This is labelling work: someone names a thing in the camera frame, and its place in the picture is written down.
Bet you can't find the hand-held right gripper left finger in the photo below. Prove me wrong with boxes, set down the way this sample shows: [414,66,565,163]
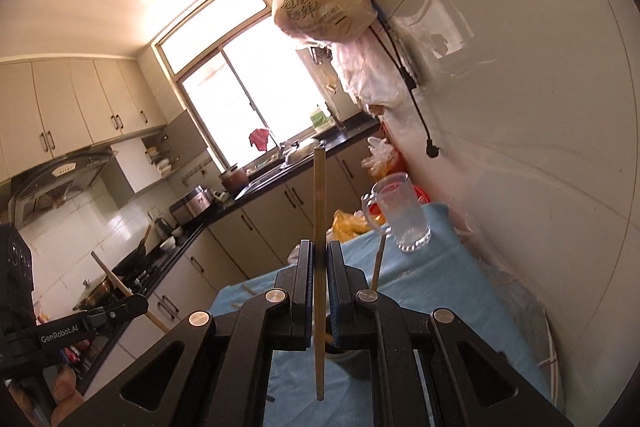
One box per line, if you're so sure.
[65,239,317,427]

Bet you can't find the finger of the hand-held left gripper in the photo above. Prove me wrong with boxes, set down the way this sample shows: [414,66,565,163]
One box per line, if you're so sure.
[75,293,150,333]

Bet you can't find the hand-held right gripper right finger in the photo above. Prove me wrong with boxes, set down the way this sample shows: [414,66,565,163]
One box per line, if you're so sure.
[326,239,576,427]

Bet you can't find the pale wooden chopstick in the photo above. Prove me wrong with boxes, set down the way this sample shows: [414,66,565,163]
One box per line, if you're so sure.
[91,252,171,334]
[312,147,327,401]
[369,233,388,292]

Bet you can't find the person's left hand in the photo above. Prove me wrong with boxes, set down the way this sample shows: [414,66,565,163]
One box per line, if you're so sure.
[0,364,86,427]

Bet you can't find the metal pot on stove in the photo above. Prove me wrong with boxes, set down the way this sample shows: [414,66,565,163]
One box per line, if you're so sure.
[75,277,132,312]

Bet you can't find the black wok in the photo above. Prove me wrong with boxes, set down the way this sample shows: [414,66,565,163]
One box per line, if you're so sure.
[112,227,153,273]

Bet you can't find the beige base cabinets with countertop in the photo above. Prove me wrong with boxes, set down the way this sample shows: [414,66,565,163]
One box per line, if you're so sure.
[75,117,396,403]

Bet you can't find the yellow plastic bag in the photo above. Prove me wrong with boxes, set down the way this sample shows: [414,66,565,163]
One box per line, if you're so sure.
[332,209,386,242]

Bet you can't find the clear glass mug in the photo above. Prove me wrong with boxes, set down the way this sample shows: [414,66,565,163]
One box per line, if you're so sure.
[361,173,432,253]

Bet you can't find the blue tablecloth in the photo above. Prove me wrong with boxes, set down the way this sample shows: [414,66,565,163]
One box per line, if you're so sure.
[207,202,551,427]

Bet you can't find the range hood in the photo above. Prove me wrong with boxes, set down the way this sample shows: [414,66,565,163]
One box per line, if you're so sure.
[10,146,119,228]

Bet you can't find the silver rice cooker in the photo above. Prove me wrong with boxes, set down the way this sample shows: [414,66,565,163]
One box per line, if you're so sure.
[169,187,213,228]

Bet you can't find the brown clay pot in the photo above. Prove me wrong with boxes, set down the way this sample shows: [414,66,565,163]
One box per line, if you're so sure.
[218,164,249,194]

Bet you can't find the red cloth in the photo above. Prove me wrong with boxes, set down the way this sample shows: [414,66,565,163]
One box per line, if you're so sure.
[248,128,273,152]

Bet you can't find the green bottle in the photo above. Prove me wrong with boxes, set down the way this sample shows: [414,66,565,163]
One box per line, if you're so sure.
[310,106,335,128]

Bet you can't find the kitchen window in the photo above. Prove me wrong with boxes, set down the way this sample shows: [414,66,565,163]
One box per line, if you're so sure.
[152,0,346,168]

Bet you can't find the white plastic bag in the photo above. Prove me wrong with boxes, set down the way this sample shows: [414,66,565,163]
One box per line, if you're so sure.
[332,32,407,108]

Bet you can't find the open wall cabinet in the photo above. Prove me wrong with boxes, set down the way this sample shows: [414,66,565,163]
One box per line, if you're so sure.
[112,109,211,195]

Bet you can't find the black cable with plug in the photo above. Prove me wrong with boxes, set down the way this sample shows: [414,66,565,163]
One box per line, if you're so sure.
[370,22,443,158]

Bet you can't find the beige wall cabinets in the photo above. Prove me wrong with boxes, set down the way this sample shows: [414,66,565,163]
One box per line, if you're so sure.
[0,57,168,180]

